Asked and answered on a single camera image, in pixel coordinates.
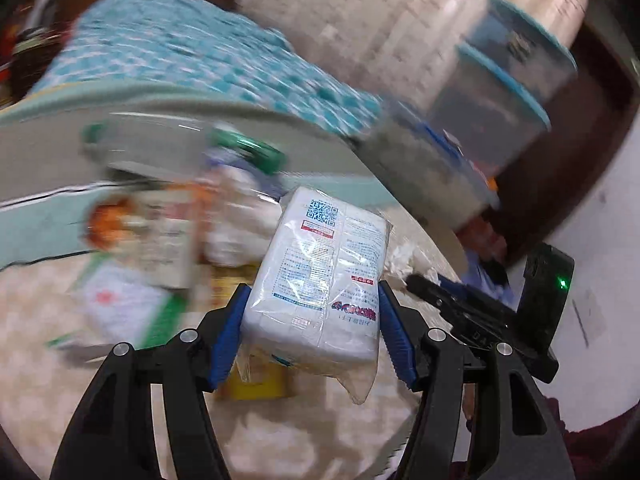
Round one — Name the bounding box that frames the yellow packet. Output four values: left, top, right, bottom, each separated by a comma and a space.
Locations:
215, 270, 296, 401

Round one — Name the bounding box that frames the white crumpled plastic bag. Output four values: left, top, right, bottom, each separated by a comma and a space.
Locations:
200, 160, 286, 266

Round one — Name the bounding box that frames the white tissue pack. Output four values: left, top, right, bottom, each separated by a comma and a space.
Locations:
235, 186, 393, 406

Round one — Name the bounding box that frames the crumpled white tissue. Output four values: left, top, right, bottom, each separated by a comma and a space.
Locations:
385, 242, 426, 286

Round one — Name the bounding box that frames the clear storage box blue lid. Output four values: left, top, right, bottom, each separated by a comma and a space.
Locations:
357, 102, 501, 231
430, 42, 551, 176
465, 0, 578, 106

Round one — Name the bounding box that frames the blue clothing pile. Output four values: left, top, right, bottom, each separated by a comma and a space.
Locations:
460, 220, 513, 306

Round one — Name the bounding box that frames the pale green bed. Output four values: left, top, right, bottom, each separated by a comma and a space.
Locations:
0, 77, 471, 286

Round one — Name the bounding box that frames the teal patterned blanket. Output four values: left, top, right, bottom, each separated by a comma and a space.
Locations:
30, 0, 386, 141

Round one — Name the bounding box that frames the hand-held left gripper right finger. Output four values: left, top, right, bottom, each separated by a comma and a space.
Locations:
378, 281, 576, 480

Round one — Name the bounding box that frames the white green paper box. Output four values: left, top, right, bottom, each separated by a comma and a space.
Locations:
47, 255, 188, 356

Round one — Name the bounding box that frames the green silver toothpaste tube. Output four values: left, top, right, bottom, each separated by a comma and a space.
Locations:
80, 117, 216, 173

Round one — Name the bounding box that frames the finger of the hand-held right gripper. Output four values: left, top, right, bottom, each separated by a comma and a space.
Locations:
405, 273, 518, 333

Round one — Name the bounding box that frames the green drink can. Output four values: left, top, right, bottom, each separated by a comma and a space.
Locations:
210, 127, 288, 173

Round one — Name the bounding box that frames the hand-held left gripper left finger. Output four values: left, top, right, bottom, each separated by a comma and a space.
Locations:
49, 282, 253, 480

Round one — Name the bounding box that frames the person's dark red clothing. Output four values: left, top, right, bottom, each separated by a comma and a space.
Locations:
547, 395, 640, 480

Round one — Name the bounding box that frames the dark brown door frame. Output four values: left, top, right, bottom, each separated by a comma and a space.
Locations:
495, 10, 640, 266

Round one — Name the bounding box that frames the orange white snack packet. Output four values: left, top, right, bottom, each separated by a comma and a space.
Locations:
87, 195, 196, 288

